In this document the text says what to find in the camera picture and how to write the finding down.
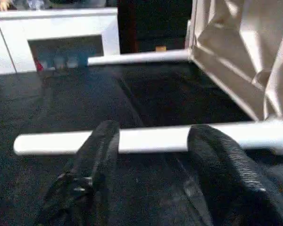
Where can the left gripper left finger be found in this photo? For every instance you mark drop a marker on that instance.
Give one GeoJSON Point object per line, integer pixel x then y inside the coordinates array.
{"type": "Point", "coordinates": [85, 179]}

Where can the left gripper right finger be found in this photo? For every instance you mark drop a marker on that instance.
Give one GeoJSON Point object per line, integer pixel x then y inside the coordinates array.
{"type": "Point", "coordinates": [238, 179]}

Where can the white plastic table leg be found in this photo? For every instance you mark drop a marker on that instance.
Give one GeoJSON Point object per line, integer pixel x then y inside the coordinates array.
{"type": "Point", "coordinates": [153, 141]}
{"type": "Point", "coordinates": [136, 57]}

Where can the white plastic table top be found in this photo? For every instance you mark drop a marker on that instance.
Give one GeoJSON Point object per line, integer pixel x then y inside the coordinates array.
{"type": "Point", "coordinates": [238, 47]}

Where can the black work mat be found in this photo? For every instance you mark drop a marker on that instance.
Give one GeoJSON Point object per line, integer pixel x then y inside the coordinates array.
{"type": "Point", "coordinates": [61, 101]}

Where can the small yellow label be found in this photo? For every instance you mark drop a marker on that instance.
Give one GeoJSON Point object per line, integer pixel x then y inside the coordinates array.
{"type": "Point", "coordinates": [160, 48]}

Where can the white cabinet with glass doors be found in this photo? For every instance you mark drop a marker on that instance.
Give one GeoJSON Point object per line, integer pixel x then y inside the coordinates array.
{"type": "Point", "coordinates": [61, 26]}

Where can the black cabinet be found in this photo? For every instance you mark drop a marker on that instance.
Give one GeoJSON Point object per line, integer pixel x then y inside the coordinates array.
{"type": "Point", "coordinates": [155, 23]}

